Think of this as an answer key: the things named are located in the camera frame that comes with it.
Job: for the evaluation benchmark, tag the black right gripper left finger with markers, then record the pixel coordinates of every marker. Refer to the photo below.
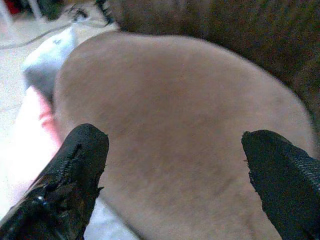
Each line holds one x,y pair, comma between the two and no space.
65,180

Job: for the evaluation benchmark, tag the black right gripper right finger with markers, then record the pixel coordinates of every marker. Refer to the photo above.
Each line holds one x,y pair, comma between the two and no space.
282,180

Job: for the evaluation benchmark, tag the beige pillow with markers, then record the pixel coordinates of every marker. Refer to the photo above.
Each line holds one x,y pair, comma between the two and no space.
175,120

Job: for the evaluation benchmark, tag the dark brown sofa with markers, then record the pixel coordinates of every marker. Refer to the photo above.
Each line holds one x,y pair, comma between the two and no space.
250,32

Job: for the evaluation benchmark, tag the white grey cloth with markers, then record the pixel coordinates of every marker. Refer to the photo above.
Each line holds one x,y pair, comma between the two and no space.
47,60

